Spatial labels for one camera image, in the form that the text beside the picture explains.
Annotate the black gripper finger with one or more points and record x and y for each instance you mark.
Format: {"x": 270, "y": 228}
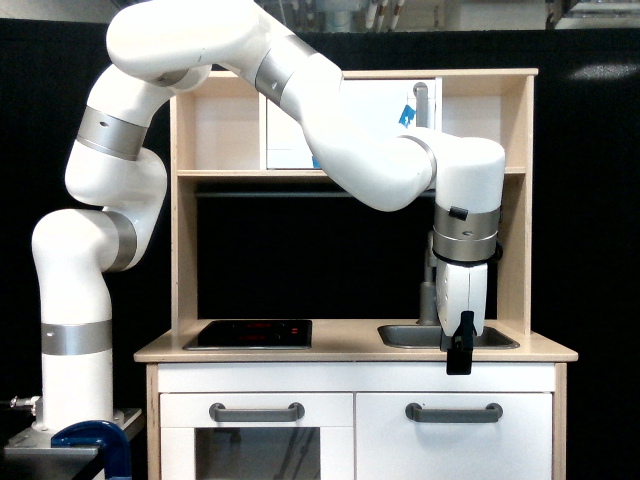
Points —
{"x": 459, "y": 347}

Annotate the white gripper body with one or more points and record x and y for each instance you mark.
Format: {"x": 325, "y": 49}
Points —
{"x": 461, "y": 289}

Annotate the grey cabinet door handle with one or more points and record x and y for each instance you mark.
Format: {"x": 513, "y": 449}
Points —
{"x": 491, "y": 413}

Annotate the white cabinet door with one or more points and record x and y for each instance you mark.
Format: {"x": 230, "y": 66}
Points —
{"x": 390, "y": 446}

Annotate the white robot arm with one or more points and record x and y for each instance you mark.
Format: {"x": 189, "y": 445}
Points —
{"x": 161, "y": 48}

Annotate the white oven door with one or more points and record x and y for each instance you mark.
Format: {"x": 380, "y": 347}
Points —
{"x": 319, "y": 446}

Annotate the white microwave door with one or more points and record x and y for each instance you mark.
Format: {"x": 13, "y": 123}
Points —
{"x": 375, "y": 104}

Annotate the grey toy faucet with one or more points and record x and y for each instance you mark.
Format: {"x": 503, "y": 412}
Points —
{"x": 428, "y": 306}

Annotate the grey toy sink basin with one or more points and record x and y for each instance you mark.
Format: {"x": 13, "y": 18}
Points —
{"x": 432, "y": 337}

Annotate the blue tape right piece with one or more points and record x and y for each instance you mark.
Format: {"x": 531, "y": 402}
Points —
{"x": 407, "y": 116}

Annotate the black toy stovetop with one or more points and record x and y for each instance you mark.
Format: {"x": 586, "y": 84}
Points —
{"x": 234, "y": 334}

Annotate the blue c-clamp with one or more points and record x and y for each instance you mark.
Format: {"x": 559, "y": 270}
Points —
{"x": 110, "y": 440}

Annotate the wooden play kitchen frame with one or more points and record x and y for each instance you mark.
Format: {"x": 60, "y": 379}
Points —
{"x": 218, "y": 137}

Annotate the grey oven door handle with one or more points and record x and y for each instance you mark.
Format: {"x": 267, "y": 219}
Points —
{"x": 294, "y": 412}

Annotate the grey microwave door handle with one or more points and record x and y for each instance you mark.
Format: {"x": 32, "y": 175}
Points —
{"x": 423, "y": 115}

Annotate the grey hanging rail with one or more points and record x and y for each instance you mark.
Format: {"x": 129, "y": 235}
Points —
{"x": 236, "y": 193}

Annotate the silver cable connector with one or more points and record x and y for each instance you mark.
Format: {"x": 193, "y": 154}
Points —
{"x": 25, "y": 404}

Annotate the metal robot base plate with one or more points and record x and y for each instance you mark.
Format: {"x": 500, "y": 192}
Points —
{"x": 36, "y": 439}

